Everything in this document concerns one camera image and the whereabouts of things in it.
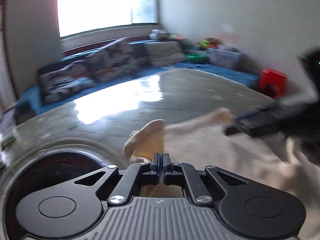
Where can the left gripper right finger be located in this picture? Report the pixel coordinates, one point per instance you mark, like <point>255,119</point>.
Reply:
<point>187,178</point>

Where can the clear plastic storage box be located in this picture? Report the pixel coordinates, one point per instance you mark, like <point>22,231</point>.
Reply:
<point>224,58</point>

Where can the brown plush toys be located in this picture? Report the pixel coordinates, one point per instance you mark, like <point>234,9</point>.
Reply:
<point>209,42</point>

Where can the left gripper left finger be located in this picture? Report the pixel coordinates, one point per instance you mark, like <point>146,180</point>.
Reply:
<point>134,178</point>

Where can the flat butterfly pillow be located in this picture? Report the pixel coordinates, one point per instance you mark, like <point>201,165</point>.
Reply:
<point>65,82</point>

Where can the black induction cooktop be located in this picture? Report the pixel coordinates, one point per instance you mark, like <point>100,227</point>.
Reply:
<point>45,172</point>

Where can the panda plush toy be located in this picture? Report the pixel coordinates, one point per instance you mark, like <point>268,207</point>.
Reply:
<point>157,34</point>

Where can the grey cushion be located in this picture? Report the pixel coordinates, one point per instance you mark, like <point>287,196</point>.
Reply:
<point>165,53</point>

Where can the upright butterfly pillow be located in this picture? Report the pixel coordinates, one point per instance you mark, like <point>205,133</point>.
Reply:
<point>115,59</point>

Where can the green plastic bowl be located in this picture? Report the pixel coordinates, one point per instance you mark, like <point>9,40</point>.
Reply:
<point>196,58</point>

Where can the cream beige garment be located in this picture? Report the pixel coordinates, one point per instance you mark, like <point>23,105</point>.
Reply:
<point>285,165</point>

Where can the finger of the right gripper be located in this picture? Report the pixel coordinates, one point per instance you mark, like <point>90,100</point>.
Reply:
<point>266,115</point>
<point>257,130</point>

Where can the blue corner sofa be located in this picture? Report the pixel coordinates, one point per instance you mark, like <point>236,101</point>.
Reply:
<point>31,104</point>

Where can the red plastic stool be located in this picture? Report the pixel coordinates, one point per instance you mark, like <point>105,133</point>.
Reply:
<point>272,83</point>

